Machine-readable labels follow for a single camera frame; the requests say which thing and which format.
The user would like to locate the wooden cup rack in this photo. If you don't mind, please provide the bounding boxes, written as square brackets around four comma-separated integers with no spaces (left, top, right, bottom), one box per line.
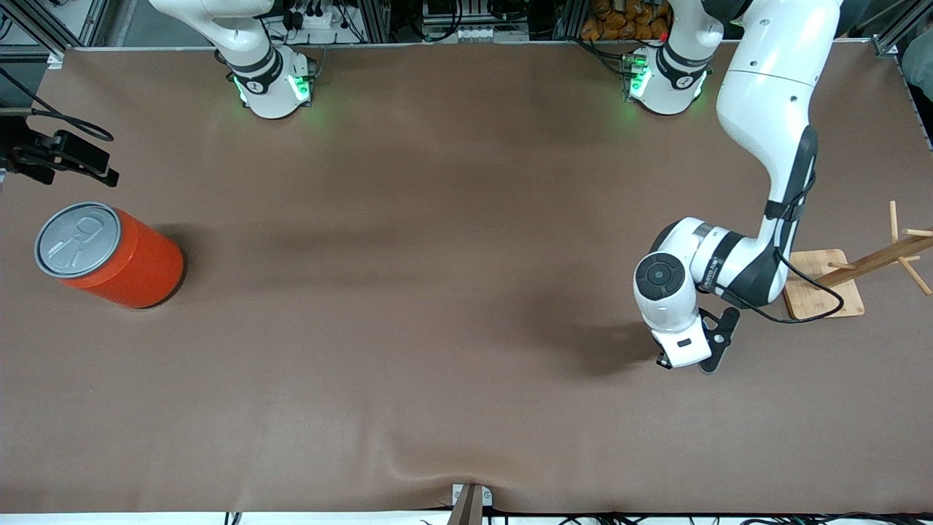
[784,201,933,320]

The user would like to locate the orange can with silver lid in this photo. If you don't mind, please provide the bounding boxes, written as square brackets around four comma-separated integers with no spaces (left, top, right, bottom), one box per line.
[34,201,185,310]

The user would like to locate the brown table mat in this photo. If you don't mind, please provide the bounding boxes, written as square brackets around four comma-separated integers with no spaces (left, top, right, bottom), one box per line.
[0,40,933,515]

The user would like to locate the orange snack bags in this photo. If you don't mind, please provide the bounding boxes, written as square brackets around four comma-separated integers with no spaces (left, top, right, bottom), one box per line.
[581,0,670,42]

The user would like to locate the white terminal strip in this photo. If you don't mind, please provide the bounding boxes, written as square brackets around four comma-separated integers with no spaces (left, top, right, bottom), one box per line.
[453,26,529,43]

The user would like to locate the person in dark clothes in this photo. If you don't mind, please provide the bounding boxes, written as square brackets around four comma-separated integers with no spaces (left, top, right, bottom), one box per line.
[902,29,933,92]

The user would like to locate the black electronics box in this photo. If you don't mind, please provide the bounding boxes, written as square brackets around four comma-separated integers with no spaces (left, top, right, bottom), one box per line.
[423,0,529,26]

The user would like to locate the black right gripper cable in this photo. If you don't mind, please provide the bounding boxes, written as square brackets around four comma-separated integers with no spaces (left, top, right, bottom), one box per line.
[0,66,116,143]

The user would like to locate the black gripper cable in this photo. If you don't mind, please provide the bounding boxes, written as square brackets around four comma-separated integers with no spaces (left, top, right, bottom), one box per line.
[718,131,846,326]
[0,66,116,143]

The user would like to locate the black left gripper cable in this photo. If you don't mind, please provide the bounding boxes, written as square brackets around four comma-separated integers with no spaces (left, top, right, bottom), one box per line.
[718,131,846,326]

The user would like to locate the aluminium frame profile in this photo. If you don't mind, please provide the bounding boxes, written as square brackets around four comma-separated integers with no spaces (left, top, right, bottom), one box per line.
[0,0,110,55]
[871,0,933,150]

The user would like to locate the black arm base cable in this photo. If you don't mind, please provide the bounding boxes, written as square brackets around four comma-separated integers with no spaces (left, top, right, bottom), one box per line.
[572,35,629,75]
[211,45,241,82]

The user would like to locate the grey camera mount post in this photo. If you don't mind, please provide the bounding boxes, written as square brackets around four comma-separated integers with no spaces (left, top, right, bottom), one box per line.
[446,481,493,525]

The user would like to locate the aluminium frame post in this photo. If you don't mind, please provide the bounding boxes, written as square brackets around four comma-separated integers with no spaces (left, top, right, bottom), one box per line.
[555,0,584,41]
[357,0,392,44]

